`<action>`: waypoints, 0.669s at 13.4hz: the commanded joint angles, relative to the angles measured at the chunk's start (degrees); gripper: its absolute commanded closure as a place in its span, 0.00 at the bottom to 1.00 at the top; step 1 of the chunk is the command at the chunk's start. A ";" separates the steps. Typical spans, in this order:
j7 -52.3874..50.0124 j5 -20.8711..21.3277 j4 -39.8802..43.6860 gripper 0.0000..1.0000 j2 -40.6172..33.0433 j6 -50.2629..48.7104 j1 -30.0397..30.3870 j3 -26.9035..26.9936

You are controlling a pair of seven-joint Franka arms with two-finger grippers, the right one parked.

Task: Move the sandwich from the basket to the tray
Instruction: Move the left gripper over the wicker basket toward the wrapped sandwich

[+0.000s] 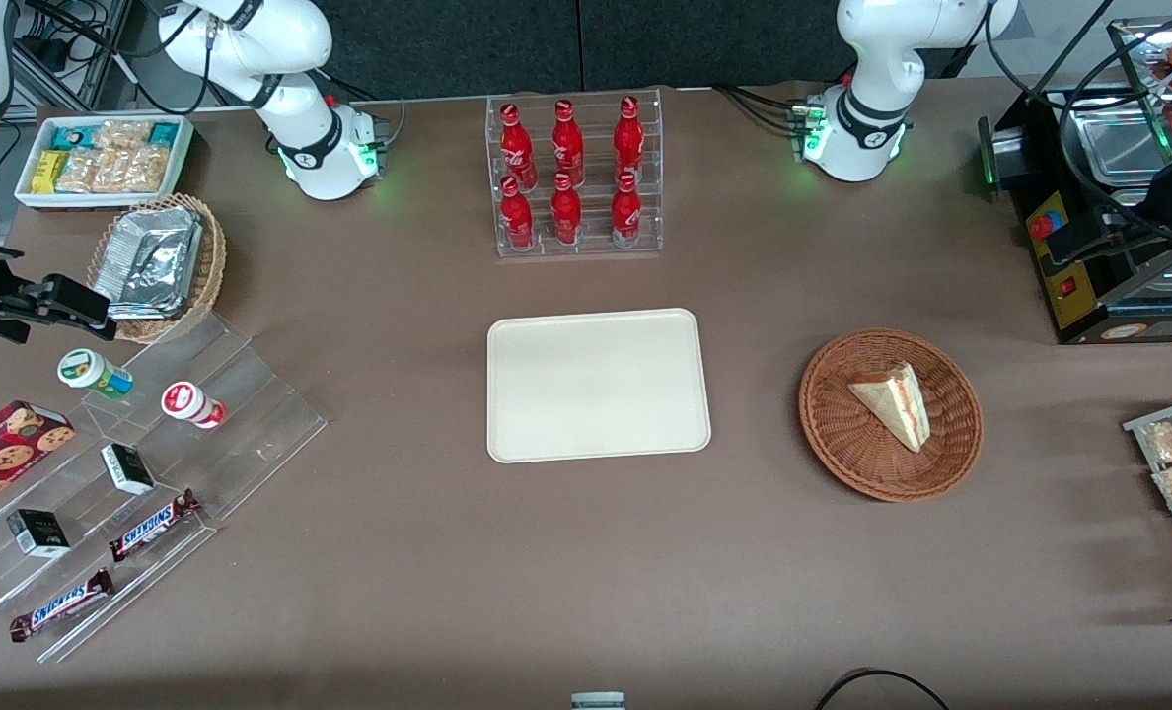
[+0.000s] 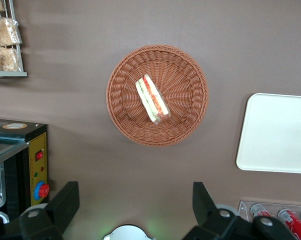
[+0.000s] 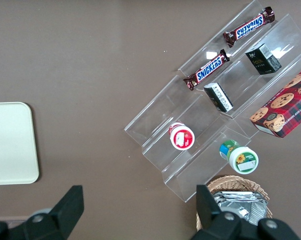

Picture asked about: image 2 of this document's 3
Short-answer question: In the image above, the clear acrylic bottle rack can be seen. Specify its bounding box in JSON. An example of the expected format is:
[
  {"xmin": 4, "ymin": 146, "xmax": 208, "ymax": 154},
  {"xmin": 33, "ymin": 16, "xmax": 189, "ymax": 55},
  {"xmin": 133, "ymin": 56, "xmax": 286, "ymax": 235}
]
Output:
[{"xmin": 237, "ymin": 199, "xmax": 301, "ymax": 240}]

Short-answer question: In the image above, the grey wire bread rack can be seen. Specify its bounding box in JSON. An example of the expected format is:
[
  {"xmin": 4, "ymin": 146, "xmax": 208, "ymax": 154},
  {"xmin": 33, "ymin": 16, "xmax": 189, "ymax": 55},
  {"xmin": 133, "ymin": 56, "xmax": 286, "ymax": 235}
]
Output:
[{"xmin": 0, "ymin": 0, "xmax": 29, "ymax": 79}]

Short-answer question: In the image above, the triangle sandwich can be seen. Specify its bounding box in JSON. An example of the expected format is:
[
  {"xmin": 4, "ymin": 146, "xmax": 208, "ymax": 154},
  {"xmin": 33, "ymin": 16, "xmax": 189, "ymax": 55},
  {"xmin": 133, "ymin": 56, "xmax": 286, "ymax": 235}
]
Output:
[{"xmin": 135, "ymin": 73, "xmax": 172, "ymax": 126}]

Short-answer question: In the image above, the cream plastic tray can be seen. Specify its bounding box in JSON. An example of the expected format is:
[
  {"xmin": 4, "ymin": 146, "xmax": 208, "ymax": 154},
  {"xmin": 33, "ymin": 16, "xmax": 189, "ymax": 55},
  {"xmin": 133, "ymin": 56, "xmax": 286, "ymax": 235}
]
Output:
[{"xmin": 235, "ymin": 92, "xmax": 301, "ymax": 175}]

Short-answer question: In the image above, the round brown wicker basket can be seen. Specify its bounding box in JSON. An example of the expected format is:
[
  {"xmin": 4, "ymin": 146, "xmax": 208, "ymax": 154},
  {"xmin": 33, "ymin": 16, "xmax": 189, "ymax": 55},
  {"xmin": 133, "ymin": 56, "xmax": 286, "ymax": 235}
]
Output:
[{"xmin": 105, "ymin": 44, "xmax": 210, "ymax": 148}]

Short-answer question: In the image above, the black food warmer yellow panel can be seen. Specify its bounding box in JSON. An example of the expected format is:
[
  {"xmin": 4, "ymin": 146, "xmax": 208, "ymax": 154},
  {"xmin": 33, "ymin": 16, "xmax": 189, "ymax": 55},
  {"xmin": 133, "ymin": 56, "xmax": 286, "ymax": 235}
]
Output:
[{"xmin": 0, "ymin": 117, "xmax": 51, "ymax": 222}]

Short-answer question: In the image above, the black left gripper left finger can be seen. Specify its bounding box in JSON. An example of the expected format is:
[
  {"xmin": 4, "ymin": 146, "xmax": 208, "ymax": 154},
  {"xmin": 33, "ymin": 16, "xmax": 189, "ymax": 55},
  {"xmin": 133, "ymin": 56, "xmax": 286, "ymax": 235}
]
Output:
[{"xmin": 19, "ymin": 181, "xmax": 81, "ymax": 240}]

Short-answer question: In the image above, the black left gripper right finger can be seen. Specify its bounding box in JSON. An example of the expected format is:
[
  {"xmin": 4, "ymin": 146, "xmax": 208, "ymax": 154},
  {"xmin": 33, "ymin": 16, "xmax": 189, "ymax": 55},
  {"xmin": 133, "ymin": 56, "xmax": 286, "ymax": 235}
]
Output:
[{"xmin": 182, "ymin": 181, "xmax": 253, "ymax": 240}]

